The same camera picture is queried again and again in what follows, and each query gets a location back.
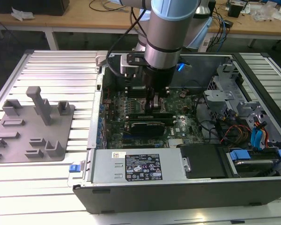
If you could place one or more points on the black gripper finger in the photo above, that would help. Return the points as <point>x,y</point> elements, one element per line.
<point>150,103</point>

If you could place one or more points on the green RAM stick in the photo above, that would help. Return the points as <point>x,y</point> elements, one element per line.
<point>135,115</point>

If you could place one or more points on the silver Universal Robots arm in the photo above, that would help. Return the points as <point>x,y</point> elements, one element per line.
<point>164,35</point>

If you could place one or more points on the black RAM slot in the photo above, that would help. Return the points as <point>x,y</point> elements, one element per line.
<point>135,94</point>
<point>135,89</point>

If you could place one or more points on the installed RAM stick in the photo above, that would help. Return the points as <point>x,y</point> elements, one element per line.
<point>169,120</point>

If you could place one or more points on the black graphics card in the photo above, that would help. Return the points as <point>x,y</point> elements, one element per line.
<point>147,129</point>

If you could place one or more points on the round coin battery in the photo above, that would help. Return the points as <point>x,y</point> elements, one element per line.
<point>182,95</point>

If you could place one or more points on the green motherboard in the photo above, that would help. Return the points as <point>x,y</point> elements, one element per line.
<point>185,122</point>

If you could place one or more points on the small silver heatsink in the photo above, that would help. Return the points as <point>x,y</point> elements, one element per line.
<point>176,143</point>

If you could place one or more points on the grey case latch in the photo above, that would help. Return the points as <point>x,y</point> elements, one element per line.
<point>101,57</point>

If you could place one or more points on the silver drive cage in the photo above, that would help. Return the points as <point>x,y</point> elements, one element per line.
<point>224,93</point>

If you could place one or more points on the black plastic shroud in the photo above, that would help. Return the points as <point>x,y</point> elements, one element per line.
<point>201,161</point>

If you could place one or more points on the silver power supply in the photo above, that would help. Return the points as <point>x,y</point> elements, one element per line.
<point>107,168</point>

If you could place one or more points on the small black device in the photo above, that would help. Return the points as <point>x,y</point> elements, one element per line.
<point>228,24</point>

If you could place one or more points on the black computer tower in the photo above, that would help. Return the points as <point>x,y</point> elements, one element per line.
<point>212,8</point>

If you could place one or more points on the grey parts rack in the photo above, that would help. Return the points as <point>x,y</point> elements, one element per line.
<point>61,131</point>

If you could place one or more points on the open black PC case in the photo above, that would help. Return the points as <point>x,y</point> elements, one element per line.
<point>178,199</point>

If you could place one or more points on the blue case latch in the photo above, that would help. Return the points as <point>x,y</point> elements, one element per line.
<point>75,168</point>

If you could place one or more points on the black power adapter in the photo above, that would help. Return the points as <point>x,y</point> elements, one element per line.
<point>235,9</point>

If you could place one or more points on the hard disk in blue carrier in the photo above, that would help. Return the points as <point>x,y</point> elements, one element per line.
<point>238,155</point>

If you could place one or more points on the wooden desk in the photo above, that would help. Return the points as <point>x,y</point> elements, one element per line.
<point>72,16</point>

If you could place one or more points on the clear plastic bag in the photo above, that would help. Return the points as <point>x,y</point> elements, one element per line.
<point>269,14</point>

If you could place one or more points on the large black box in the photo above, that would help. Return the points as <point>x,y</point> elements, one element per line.
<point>37,7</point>

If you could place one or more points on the crumpled white paper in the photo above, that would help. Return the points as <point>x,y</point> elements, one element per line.
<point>22,14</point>

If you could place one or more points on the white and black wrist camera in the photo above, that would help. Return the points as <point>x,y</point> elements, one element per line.
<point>128,70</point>

